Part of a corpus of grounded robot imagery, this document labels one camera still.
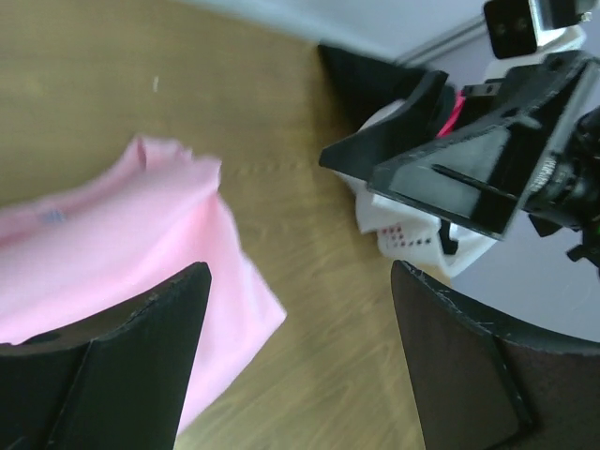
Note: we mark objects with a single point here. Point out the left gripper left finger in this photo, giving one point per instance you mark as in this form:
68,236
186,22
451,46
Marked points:
116,380

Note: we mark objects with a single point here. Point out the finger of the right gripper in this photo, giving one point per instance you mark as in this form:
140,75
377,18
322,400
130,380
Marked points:
363,84

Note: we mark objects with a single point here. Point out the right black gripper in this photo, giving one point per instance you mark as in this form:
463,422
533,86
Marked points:
482,173

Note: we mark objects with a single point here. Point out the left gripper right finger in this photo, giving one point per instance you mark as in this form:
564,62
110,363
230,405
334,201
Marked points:
483,379

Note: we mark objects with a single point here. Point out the pink t shirt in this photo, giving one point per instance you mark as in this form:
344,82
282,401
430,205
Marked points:
156,211

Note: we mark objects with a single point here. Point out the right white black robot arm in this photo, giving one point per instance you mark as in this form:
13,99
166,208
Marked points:
565,192

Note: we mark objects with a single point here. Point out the crimson red t shirt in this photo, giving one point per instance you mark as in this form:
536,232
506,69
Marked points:
450,124

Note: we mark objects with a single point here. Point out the white plastic laundry basket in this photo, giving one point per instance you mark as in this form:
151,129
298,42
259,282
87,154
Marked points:
404,233

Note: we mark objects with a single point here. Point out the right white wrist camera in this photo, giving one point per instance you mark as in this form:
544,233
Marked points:
523,33

